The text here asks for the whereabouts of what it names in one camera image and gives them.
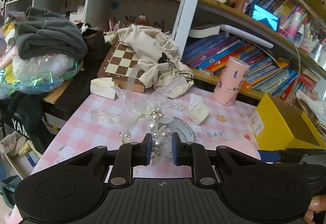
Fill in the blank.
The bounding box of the person's right hand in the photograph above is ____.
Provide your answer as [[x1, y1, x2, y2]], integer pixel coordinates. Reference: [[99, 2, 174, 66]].
[[304, 195, 326, 224]]

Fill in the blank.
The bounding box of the iridescent plastic bag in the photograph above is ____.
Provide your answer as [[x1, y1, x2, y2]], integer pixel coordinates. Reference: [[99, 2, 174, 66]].
[[1, 54, 83, 100]]

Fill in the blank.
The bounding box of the row of books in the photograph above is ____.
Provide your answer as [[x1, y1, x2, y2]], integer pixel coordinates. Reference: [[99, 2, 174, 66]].
[[182, 31, 319, 101]]

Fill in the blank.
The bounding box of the white delipizen tape roll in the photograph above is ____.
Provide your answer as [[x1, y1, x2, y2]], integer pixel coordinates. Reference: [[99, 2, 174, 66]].
[[166, 117, 195, 143]]

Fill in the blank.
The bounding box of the beige cloth bag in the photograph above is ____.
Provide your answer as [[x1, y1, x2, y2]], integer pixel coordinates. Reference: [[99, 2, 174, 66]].
[[118, 24, 194, 99]]

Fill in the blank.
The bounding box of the pink sticker cylinder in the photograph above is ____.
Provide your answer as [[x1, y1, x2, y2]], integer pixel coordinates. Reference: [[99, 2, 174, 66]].
[[213, 57, 250, 106]]

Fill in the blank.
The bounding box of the white squishy block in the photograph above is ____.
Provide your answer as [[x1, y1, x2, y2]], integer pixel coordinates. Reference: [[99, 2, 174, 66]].
[[188, 102, 210, 125]]

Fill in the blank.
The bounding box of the pearl ribbon hair bow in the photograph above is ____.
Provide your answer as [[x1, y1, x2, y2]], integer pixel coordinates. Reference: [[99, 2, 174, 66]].
[[91, 65, 187, 164]]

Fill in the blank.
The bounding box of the wooden chess board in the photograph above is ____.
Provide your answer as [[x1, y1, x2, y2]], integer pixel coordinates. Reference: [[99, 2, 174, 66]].
[[97, 41, 145, 93]]

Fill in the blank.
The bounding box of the white paper box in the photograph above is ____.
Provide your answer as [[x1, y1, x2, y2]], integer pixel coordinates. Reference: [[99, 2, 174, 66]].
[[90, 78, 116, 100]]

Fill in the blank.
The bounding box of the grey folded clothing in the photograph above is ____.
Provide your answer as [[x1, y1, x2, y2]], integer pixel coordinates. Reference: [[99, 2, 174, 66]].
[[6, 7, 87, 60]]

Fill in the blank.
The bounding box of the yellow cardboard box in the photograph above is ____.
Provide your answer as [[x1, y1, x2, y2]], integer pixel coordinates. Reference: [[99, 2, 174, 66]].
[[250, 94, 325, 151]]

